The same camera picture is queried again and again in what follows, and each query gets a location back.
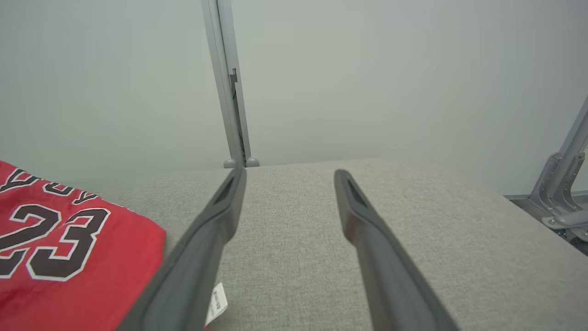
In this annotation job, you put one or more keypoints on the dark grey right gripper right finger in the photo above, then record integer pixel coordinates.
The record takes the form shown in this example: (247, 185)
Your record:
(390, 276)

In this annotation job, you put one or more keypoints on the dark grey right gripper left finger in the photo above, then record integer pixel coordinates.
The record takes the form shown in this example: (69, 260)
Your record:
(193, 266)

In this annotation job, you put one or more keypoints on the red jersey with white sleeves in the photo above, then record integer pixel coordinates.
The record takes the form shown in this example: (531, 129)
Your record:
(92, 289)

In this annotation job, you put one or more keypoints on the grey metal partition post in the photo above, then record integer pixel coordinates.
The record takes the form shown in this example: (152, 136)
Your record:
(227, 92)

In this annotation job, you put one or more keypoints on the grey metal hinge bracket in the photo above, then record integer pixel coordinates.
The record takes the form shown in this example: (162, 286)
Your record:
(558, 184)

